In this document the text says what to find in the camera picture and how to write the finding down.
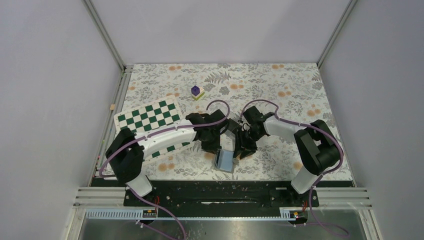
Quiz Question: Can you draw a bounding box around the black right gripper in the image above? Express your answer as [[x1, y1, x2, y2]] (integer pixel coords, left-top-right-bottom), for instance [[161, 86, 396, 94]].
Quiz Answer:
[[232, 127, 264, 160]]

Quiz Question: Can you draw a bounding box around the grey card holder wallet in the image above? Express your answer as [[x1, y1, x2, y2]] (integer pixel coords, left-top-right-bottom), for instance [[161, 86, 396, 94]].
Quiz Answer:
[[213, 149, 239, 174]]

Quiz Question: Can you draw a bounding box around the clear acrylic card tray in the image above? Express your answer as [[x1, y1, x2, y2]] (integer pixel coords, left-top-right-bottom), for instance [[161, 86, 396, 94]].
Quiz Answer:
[[220, 111, 242, 140]]

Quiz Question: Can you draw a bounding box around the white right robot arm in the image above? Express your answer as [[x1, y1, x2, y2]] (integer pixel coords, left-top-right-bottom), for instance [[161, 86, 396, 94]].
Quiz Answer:
[[233, 106, 344, 206]]

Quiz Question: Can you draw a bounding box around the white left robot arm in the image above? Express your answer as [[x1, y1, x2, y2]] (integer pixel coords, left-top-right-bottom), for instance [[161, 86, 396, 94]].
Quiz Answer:
[[105, 109, 229, 206]]

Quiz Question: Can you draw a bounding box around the purple yellow cube stack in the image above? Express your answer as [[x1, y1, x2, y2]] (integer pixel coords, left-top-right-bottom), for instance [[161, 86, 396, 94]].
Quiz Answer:
[[190, 85, 205, 101]]

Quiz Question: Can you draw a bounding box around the green white chessboard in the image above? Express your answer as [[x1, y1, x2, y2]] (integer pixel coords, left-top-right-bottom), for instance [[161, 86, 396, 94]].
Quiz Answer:
[[113, 95, 195, 163]]

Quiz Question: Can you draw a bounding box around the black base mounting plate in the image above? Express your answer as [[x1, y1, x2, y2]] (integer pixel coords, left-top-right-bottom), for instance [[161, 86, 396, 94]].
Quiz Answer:
[[144, 180, 320, 218]]

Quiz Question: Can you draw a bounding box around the floral table cloth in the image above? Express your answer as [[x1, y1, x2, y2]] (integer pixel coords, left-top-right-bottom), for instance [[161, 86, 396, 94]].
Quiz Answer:
[[119, 63, 340, 181]]

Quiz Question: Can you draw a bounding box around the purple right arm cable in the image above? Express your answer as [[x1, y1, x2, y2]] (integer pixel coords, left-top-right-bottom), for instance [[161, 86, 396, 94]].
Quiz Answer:
[[239, 99, 351, 239]]

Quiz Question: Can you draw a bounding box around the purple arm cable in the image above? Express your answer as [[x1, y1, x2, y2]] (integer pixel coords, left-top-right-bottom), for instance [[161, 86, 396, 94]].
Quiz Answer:
[[239, 99, 351, 239], [98, 99, 232, 240]]

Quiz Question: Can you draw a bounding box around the grey slotted cable duct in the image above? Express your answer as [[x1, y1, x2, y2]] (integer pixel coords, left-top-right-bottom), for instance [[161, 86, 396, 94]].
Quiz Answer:
[[85, 207, 308, 222]]

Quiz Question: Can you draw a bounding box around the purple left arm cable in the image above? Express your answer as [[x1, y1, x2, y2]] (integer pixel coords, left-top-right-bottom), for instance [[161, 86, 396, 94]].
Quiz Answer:
[[98, 99, 232, 240]]

